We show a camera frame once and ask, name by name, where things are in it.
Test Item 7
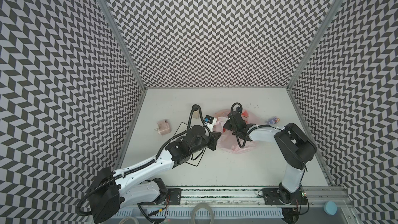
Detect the pink plastic bag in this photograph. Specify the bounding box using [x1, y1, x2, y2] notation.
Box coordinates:
[213, 110, 258, 155]

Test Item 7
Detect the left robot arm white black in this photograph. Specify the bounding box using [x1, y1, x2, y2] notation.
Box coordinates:
[76, 104, 221, 224]

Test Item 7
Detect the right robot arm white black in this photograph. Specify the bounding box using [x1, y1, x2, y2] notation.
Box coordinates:
[224, 102, 317, 205]

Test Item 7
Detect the glass jar black lid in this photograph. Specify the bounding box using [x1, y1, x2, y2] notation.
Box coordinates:
[192, 110, 200, 119]

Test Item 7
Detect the pink block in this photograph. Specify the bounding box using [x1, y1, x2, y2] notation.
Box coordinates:
[155, 119, 172, 136]

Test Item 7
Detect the purple small toy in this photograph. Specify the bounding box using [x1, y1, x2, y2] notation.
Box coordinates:
[267, 117, 280, 124]

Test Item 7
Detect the clear tube loop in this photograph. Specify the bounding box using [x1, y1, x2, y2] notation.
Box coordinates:
[190, 202, 215, 224]

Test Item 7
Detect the teal round cap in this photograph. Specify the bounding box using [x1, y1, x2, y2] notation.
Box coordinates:
[323, 201, 338, 216]

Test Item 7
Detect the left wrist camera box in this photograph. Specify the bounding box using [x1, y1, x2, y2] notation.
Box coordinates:
[204, 115, 217, 125]

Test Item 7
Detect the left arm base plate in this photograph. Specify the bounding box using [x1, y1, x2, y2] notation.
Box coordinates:
[153, 188, 182, 206]

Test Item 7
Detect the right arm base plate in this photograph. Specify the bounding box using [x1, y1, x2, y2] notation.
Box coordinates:
[259, 188, 308, 206]

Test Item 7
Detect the aluminium front rail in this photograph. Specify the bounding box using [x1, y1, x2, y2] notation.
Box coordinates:
[93, 186, 355, 209]

